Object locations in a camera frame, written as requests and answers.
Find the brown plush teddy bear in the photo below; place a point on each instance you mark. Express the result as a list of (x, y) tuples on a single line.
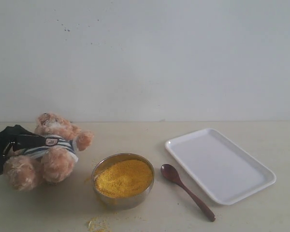
[(53, 162)]

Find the yellow millet grains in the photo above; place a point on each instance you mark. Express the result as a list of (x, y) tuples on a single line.
[(124, 179)]

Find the white rectangular plastic tray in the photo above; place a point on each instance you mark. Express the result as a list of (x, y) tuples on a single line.
[(222, 169)]

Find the steel bowl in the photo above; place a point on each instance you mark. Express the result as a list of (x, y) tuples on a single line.
[(120, 203)]

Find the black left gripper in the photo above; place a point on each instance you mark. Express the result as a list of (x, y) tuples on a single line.
[(17, 138)]

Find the spilled yellow grain pile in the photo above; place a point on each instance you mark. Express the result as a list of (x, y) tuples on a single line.
[(99, 224)]

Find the dark brown wooden spoon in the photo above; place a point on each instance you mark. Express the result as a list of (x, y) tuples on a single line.
[(170, 173)]

